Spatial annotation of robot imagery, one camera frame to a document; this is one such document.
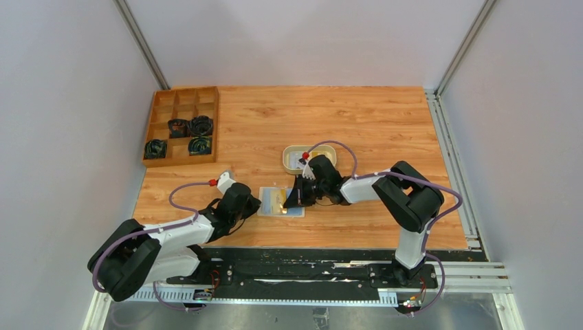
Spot aluminium frame post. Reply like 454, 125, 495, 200
434, 0, 498, 98
113, 0, 171, 90

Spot beige leather card holder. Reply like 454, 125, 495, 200
257, 187, 305, 218

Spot left aluminium frame post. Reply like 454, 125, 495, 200
113, 0, 171, 90

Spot aluminium front rail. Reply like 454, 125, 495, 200
126, 261, 512, 309

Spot purple cable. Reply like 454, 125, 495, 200
304, 140, 463, 315
92, 180, 219, 312

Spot rolled dark belt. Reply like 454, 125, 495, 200
144, 139, 167, 160
186, 115, 214, 137
167, 118, 188, 139
188, 135, 212, 156

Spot wooden compartment organizer box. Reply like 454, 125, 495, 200
142, 87, 220, 168

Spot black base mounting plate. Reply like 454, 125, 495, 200
122, 245, 488, 302

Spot right aluminium frame post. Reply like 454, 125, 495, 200
434, 0, 498, 98

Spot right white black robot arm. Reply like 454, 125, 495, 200
283, 155, 444, 278

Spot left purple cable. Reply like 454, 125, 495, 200
92, 180, 219, 312

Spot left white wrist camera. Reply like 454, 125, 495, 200
208, 170, 237, 195

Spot cards in tray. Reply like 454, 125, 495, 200
283, 151, 336, 170

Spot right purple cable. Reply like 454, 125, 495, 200
304, 140, 463, 315

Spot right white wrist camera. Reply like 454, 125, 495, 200
299, 152, 316, 180

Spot beige oval plastic tray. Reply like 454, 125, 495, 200
282, 144, 337, 175

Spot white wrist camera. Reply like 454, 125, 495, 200
299, 152, 316, 180
208, 170, 237, 195

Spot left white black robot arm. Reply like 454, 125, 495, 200
87, 182, 261, 302

